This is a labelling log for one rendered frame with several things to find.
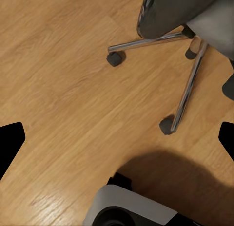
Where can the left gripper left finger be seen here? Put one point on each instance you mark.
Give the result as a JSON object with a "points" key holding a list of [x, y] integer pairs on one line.
{"points": [[12, 138]]}

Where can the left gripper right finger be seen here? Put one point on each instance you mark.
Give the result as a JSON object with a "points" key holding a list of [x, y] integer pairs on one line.
{"points": [[226, 137]]}

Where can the swivel chair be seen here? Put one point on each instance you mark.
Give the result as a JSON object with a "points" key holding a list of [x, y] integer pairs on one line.
{"points": [[207, 22]]}

